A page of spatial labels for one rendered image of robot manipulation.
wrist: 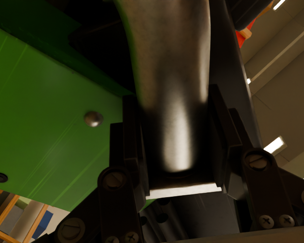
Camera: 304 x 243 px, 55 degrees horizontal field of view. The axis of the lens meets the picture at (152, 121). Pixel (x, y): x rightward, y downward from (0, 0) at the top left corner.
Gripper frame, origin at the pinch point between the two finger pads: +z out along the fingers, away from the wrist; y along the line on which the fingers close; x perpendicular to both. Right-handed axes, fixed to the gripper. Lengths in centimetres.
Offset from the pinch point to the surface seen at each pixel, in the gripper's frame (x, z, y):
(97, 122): -1.2, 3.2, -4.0
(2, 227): -460, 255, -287
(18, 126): -1.1, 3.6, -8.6
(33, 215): -552, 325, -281
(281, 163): -421, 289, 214
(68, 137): -2.4, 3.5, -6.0
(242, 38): -169, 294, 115
